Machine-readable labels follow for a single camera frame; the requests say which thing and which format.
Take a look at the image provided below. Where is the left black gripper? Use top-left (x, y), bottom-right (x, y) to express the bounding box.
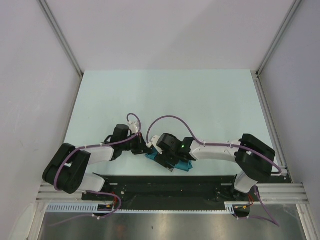
top-left (120, 132), bottom-right (153, 155)

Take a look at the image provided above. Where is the teal satin napkin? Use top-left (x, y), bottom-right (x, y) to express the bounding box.
top-left (145, 148), bottom-right (193, 172)

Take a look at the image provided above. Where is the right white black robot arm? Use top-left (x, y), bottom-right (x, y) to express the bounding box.
top-left (147, 133), bottom-right (275, 201)

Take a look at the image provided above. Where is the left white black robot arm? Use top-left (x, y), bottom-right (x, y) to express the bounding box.
top-left (42, 122), bottom-right (153, 200)

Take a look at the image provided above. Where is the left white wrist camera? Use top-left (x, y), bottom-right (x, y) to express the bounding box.
top-left (127, 121), bottom-right (141, 134)

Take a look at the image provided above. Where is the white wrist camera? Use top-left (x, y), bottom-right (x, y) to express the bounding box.
top-left (127, 121), bottom-right (141, 134)
top-left (146, 135), bottom-right (163, 155)

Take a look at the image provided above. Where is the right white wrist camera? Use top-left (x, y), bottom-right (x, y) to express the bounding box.
top-left (146, 135), bottom-right (163, 155)

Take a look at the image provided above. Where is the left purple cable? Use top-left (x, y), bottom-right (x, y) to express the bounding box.
top-left (53, 113), bottom-right (143, 218)

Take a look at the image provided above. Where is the purple cable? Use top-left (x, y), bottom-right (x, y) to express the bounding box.
top-left (146, 115), bottom-right (282, 227)
top-left (53, 113), bottom-right (143, 218)

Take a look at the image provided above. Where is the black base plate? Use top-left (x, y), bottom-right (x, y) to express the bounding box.
top-left (82, 175), bottom-right (259, 211)

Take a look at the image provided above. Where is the white slotted cable duct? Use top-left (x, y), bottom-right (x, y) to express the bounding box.
top-left (46, 201), bottom-right (237, 214)

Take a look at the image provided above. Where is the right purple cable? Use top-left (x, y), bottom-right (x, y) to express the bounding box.
top-left (146, 115), bottom-right (282, 227)

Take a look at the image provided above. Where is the left aluminium corner post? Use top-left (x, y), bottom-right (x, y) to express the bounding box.
top-left (36, 0), bottom-right (84, 79)

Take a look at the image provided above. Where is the aluminium corner post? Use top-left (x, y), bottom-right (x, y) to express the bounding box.
top-left (255, 0), bottom-right (304, 76)
top-left (36, 0), bottom-right (84, 79)

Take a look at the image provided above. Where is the right aluminium corner post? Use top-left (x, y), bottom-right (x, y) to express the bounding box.
top-left (255, 0), bottom-right (304, 76)

